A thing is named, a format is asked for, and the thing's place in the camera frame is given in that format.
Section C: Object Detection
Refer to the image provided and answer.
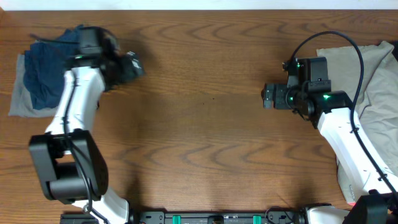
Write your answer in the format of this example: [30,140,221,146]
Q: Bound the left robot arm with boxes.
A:
[29,26,145,223]

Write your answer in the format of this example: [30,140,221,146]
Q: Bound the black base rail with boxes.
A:
[60,207,308,224]

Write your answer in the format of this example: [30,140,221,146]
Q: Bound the dark blue shorts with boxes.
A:
[23,25,83,110]

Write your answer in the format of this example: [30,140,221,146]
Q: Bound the folded grey trousers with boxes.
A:
[8,54,58,118]

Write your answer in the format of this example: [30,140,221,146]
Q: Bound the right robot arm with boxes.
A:
[262,57,397,223]

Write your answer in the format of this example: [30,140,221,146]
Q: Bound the beige garment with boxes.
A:
[316,40,398,205]

